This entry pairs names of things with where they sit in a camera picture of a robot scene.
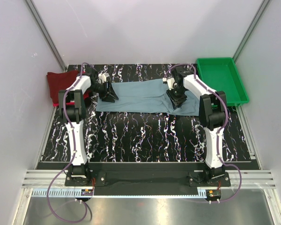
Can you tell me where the aluminium front rail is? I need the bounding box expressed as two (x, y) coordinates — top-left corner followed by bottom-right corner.
(22, 170), (275, 189)

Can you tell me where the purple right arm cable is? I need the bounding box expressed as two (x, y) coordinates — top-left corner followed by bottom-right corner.
(163, 63), (243, 203)

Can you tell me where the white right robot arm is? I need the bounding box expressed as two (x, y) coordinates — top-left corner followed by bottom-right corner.
(163, 64), (228, 186)

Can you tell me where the dark red folded t shirt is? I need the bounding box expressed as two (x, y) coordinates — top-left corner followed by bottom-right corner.
(46, 70), (79, 107)

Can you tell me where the bright red folded t shirt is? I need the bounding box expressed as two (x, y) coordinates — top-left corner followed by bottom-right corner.
(52, 102), (75, 107)

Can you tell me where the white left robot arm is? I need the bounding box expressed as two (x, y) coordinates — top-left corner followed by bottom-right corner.
(58, 67), (118, 186)

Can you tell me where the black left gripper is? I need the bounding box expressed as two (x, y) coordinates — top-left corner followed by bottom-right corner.
(88, 81), (119, 103)

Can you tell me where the green plastic bin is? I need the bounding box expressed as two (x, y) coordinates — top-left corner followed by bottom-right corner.
(196, 57), (249, 106)

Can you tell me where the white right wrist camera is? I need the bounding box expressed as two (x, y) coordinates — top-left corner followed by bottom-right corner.
(162, 77), (175, 90)

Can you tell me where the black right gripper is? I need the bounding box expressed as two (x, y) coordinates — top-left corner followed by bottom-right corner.
(165, 86), (187, 110)

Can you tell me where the light blue t shirt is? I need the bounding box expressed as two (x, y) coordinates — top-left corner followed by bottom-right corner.
(96, 79), (199, 116)

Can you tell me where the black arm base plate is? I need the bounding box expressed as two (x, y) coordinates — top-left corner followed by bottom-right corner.
(65, 171), (231, 188)

